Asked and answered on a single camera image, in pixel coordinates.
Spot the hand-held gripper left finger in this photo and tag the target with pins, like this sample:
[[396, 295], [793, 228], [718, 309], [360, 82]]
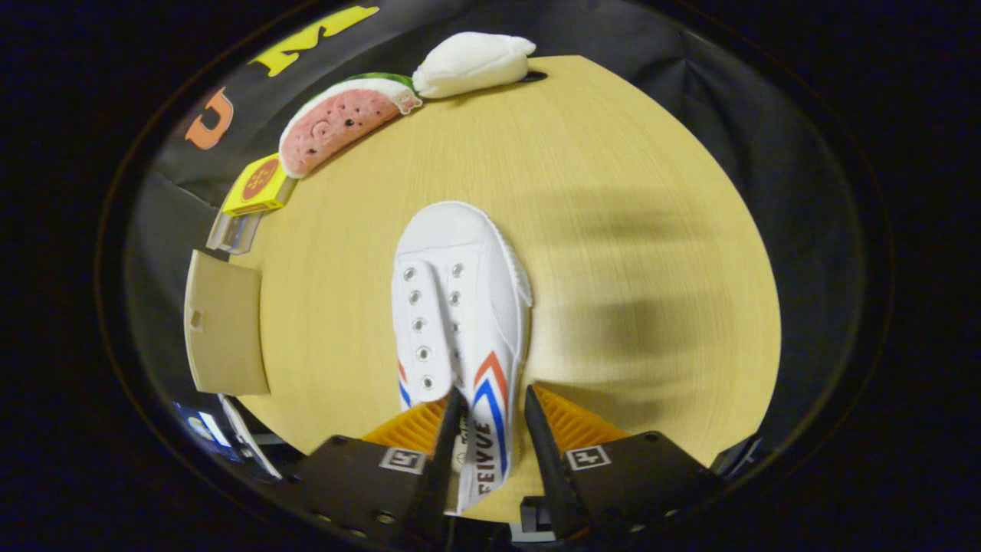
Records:
[[441, 468]]

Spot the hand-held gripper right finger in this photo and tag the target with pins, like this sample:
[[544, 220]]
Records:
[[548, 468]]

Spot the white shoe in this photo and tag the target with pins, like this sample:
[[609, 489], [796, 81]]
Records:
[[460, 253]]

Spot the beige fabric storage box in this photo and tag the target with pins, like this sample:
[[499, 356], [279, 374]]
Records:
[[226, 330]]

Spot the blue lit screen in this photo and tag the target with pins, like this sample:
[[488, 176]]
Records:
[[203, 429]]

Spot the yellow book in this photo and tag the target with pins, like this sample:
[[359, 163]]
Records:
[[257, 184]]

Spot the watermelon slice plush toy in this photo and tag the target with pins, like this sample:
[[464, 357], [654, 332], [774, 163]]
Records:
[[337, 126]]

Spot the white plush toy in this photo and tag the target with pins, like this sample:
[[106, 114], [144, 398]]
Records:
[[475, 65]]

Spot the white frame bar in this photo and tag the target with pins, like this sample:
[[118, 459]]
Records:
[[249, 441]]

